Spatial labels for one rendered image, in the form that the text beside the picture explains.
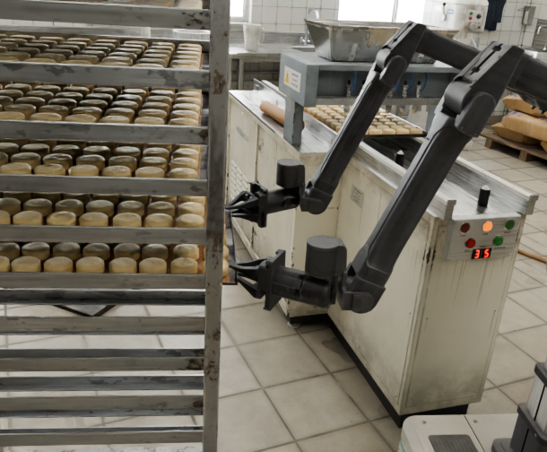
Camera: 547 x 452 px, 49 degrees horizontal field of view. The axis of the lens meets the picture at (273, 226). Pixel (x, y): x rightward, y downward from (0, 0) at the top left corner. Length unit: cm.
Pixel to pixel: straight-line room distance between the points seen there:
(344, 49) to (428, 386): 128
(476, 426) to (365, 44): 142
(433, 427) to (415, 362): 26
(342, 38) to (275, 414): 142
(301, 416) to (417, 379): 45
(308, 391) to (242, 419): 30
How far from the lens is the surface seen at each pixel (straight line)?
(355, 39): 239
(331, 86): 242
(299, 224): 246
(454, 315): 207
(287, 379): 244
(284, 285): 108
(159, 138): 99
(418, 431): 191
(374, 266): 105
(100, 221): 110
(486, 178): 214
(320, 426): 225
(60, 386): 178
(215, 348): 113
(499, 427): 202
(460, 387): 229
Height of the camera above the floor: 148
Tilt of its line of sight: 23 degrees down
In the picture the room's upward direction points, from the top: 4 degrees clockwise
